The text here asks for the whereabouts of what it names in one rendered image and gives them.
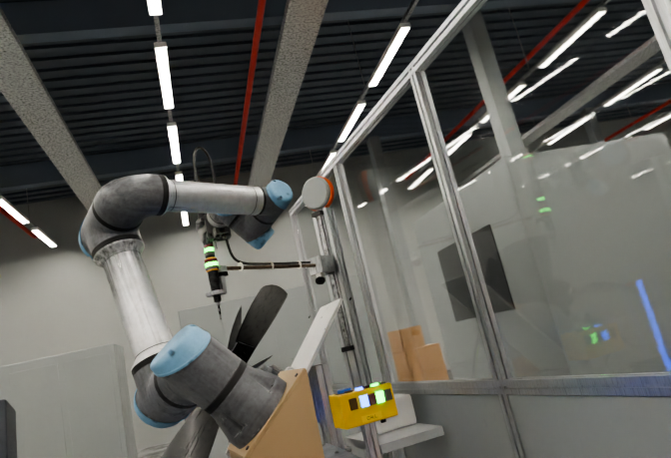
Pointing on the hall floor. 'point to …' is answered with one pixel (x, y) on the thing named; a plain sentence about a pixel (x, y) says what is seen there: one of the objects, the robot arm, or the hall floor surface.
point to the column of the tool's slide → (354, 359)
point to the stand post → (325, 404)
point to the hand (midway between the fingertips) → (211, 227)
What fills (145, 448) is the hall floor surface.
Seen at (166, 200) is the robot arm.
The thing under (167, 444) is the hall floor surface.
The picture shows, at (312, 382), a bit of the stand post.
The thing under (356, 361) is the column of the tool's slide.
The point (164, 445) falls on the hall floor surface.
